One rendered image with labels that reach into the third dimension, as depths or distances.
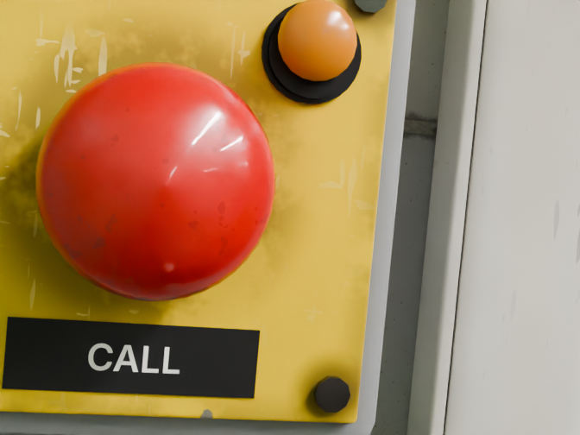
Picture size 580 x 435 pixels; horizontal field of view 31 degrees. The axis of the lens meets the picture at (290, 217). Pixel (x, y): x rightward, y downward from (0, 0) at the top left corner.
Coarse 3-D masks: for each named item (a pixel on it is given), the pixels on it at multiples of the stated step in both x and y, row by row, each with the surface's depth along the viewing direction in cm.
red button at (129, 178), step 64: (64, 128) 17; (128, 128) 16; (192, 128) 17; (256, 128) 17; (64, 192) 17; (128, 192) 16; (192, 192) 17; (256, 192) 17; (64, 256) 17; (128, 256) 17; (192, 256) 17
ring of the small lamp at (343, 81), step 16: (272, 32) 19; (272, 48) 19; (272, 64) 19; (352, 64) 20; (272, 80) 20; (288, 80) 19; (304, 80) 20; (336, 80) 20; (352, 80) 20; (288, 96) 20; (304, 96) 20; (320, 96) 20; (336, 96) 20
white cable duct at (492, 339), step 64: (512, 0) 26; (576, 0) 27; (448, 64) 27; (512, 64) 27; (576, 64) 27; (448, 128) 27; (512, 128) 27; (576, 128) 27; (448, 192) 27; (512, 192) 27; (576, 192) 27; (448, 256) 27; (512, 256) 27; (576, 256) 27; (448, 320) 27; (512, 320) 27; (576, 320) 27; (448, 384) 27; (512, 384) 27; (576, 384) 28
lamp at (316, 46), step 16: (320, 0) 19; (288, 16) 19; (304, 16) 19; (320, 16) 19; (336, 16) 19; (288, 32) 19; (304, 32) 19; (320, 32) 19; (336, 32) 19; (352, 32) 19; (288, 48) 19; (304, 48) 19; (320, 48) 19; (336, 48) 19; (352, 48) 19; (288, 64) 19; (304, 64) 19; (320, 64) 19; (336, 64) 19; (320, 80) 19
